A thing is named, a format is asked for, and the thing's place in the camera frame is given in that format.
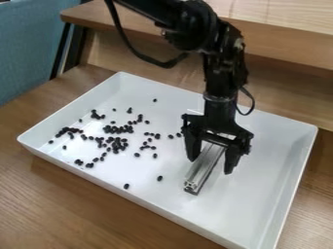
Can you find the white tray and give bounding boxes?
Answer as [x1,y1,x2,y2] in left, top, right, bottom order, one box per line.
[16,71,320,249]

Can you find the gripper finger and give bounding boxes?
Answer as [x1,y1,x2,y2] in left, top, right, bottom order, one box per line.
[183,133,204,162]
[222,145,245,176]

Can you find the pile of black bits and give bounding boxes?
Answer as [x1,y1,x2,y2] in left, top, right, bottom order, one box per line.
[47,97,184,191]

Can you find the silver metal bar tool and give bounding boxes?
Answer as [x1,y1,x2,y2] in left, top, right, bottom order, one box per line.
[182,142,228,196]

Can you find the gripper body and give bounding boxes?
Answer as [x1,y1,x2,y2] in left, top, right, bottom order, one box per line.
[179,92,255,151]

